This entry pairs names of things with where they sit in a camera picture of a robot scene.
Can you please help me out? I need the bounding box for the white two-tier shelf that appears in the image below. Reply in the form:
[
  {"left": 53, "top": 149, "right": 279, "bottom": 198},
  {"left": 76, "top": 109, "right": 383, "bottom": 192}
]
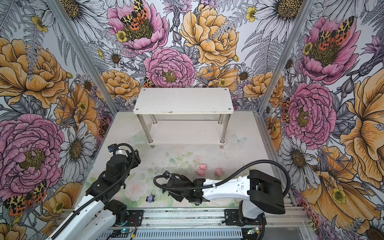
[{"left": 133, "top": 88, "right": 234, "bottom": 148}]

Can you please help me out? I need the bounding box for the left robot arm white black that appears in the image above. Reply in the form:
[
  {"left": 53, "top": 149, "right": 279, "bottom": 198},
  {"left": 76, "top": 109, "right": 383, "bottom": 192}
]
[{"left": 48, "top": 150, "right": 141, "bottom": 240}]

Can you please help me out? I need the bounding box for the grey slotted cable duct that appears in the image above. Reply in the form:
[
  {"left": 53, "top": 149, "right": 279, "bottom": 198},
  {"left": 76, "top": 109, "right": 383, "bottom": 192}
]
[{"left": 98, "top": 228, "right": 243, "bottom": 240}]

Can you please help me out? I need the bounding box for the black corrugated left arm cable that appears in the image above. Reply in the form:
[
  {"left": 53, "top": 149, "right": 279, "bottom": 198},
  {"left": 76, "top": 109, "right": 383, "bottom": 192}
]
[{"left": 49, "top": 143, "right": 136, "bottom": 240}]

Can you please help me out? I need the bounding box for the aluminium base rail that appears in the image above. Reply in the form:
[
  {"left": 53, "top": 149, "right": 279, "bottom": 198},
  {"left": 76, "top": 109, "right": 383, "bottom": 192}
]
[{"left": 117, "top": 206, "right": 310, "bottom": 229}]

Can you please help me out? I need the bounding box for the aluminium corner post left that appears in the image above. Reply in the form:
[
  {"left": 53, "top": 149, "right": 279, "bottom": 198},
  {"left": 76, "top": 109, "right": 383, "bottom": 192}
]
[{"left": 47, "top": 1, "right": 119, "bottom": 116}]

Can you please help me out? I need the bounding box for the aluminium corner post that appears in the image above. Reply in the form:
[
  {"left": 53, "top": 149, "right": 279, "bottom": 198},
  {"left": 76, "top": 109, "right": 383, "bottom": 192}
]
[
  {"left": 258, "top": 0, "right": 315, "bottom": 115},
  {"left": 47, "top": 1, "right": 119, "bottom": 116}
]

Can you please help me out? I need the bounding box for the small purple figure toy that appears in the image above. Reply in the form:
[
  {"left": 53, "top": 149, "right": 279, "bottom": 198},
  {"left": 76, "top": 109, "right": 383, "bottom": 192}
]
[{"left": 146, "top": 193, "right": 156, "bottom": 203}]

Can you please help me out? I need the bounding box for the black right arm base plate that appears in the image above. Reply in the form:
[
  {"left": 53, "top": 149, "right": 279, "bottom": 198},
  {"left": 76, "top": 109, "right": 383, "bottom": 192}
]
[{"left": 222, "top": 209, "right": 267, "bottom": 227}]

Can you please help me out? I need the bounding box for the pink pig toy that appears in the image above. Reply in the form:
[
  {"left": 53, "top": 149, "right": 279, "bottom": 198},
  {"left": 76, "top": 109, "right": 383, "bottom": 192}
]
[
  {"left": 199, "top": 164, "right": 207, "bottom": 171},
  {"left": 215, "top": 168, "right": 223, "bottom": 177},
  {"left": 196, "top": 169, "right": 206, "bottom": 177}
]

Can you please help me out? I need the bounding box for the aluminium corner post right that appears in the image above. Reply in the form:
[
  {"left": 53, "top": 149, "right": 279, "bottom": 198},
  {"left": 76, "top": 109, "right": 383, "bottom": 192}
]
[{"left": 258, "top": 0, "right": 315, "bottom": 115}]

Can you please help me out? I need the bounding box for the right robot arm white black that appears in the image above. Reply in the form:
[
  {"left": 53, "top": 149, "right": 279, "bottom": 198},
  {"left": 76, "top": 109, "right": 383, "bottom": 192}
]
[{"left": 160, "top": 170, "right": 286, "bottom": 227}]

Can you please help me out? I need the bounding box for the pink pig toy right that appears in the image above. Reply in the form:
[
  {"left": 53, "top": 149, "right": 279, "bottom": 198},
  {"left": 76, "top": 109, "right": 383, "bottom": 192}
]
[{"left": 215, "top": 168, "right": 223, "bottom": 177}]

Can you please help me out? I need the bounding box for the pink pig toy upper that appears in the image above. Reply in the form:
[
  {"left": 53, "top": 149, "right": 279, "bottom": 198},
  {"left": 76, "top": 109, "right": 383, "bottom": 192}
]
[{"left": 199, "top": 164, "right": 207, "bottom": 171}]

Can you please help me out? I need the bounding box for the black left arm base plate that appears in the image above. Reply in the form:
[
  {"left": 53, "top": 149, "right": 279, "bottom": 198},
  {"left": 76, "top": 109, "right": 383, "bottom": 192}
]
[{"left": 125, "top": 210, "right": 144, "bottom": 227}]

